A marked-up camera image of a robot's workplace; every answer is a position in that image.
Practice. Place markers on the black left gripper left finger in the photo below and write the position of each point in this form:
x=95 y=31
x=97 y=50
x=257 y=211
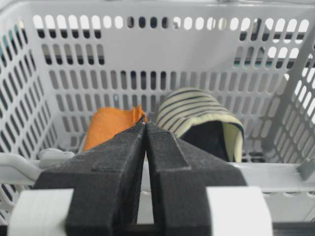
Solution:
x=106 y=181

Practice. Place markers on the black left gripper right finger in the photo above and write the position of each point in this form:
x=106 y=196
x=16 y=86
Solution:
x=179 y=175

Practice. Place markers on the striped cream slipper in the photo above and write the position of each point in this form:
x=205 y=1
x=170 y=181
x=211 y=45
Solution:
x=197 y=118

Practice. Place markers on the grey plastic shopping basket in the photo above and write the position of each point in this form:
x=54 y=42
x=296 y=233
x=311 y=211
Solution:
x=62 y=60

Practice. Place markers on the orange cloth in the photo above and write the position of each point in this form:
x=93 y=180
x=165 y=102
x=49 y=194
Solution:
x=107 y=122

